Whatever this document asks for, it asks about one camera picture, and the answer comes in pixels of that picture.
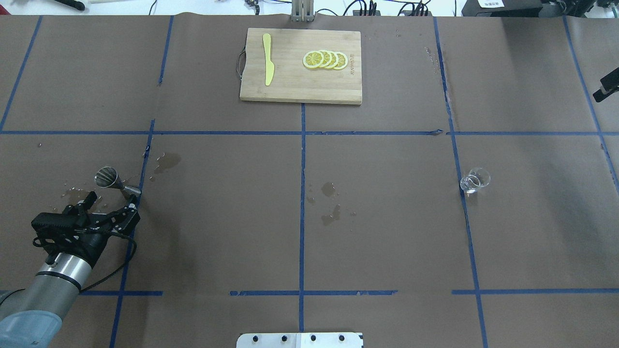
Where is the aluminium frame post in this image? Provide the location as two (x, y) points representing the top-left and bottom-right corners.
(290, 0), (315, 23)

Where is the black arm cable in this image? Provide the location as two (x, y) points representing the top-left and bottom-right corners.
(80, 227), (138, 292)

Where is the clear glass cup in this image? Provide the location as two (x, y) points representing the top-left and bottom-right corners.
(459, 167), (491, 196)

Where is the steel measuring jigger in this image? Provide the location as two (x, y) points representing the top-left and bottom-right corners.
(94, 167), (142, 199)

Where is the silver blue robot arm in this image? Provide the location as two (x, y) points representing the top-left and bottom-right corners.
(0, 191), (140, 348)

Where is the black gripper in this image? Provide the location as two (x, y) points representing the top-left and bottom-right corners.
(63, 191), (141, 242)

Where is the bamboo cutting board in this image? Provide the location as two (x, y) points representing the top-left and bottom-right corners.
(239, 28), (363, 105)

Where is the lemon slice four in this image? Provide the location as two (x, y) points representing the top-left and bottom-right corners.
(332, 52), (349, 71)

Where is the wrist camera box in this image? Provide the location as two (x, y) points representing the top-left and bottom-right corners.
(31, 212), (79, 241)

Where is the yellow plastic knife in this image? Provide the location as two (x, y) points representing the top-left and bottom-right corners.
(262, 33), (276, 86)

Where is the lemon slice three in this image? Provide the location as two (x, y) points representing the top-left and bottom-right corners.
(325, 51), (339, 69)

